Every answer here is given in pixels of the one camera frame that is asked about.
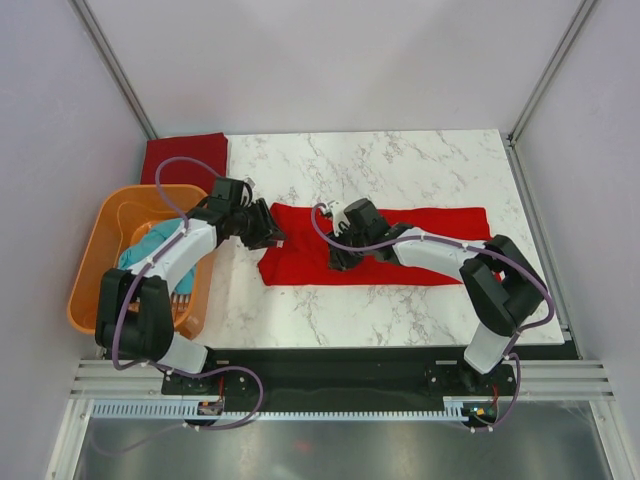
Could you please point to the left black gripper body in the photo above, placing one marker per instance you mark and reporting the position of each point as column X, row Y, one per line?
column 252, row 225

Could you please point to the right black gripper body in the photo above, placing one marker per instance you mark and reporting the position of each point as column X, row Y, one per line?
column 347, row 258

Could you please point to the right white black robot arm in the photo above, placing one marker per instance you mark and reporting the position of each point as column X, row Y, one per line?
column 507, row 294

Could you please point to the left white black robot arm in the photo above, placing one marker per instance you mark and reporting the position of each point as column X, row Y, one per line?
column 135, row 318

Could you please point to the folded dark red t shirt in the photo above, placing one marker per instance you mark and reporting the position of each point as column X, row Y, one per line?
column 209, row 149

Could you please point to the teal t shirt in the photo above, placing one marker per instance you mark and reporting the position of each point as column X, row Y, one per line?
column 151, row 241

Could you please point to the orange plastic basket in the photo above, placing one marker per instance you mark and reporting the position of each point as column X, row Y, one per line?
column 125, row 216

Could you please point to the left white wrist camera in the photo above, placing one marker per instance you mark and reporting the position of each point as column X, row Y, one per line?
column 248, row 190

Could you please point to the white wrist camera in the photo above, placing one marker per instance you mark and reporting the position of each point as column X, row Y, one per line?
column 334, row 210
column 248, row 190

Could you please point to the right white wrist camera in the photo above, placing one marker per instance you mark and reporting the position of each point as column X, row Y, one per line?
column 334, row 210

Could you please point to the right aluminium frame post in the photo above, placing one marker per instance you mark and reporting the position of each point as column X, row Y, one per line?
column 570, row 36

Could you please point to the aluminium frame post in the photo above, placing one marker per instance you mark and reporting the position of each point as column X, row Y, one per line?
column 108, row 56
column 570, row 36

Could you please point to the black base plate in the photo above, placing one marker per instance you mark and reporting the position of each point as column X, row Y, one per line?
column 351, row 379

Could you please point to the white slotted cable duct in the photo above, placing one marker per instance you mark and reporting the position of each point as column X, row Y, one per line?
column 193, row 410

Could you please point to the left aluminium frame post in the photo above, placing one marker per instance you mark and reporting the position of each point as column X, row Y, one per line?
column 108, row 56

